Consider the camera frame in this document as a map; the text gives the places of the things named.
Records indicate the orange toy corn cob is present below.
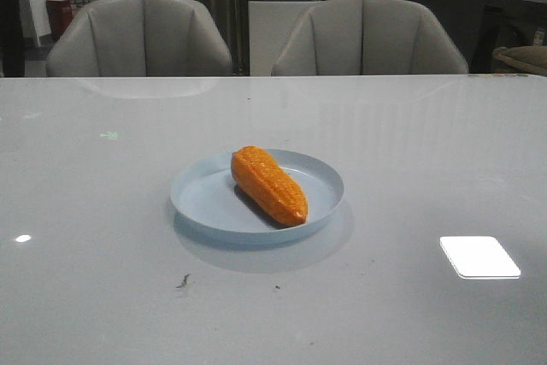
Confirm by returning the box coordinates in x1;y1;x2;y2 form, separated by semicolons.
231;146;308;227

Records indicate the light blue round plate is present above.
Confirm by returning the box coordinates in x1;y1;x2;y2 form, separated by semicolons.
171;148;344;247

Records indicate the beige chair on right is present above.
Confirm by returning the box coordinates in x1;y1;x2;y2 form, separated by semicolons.
271;0;468;76

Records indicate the beige chair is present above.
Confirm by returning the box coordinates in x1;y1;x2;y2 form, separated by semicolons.
271;0;468;76
46;0;232;77

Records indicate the beige chair on left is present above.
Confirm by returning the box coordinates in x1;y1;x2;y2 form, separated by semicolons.
46;0;232;77

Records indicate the red bin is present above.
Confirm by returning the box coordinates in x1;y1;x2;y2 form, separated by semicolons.
45;0;73;41

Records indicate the tan cushion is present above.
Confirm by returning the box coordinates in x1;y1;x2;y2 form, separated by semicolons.
491;45;546;76

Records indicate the person in dark trousers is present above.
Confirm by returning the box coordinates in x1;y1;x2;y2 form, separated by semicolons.
1;0;25;78

